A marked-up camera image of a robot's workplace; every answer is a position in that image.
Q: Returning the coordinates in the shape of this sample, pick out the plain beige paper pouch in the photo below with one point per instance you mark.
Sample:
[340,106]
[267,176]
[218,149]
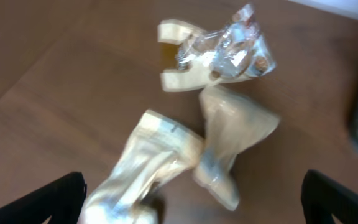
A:
[233,123]

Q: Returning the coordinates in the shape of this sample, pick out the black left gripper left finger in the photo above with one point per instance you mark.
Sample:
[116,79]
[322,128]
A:
[58,202]

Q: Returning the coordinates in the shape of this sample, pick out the Pantree cookie pouch printed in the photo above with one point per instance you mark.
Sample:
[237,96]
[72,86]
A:
[235,53]

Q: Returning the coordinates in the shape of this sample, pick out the beige pouch with window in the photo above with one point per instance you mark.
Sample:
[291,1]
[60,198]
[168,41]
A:
[158,150]

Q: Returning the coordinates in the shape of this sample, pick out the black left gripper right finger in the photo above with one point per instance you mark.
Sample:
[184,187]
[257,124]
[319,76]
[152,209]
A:
[323,199]

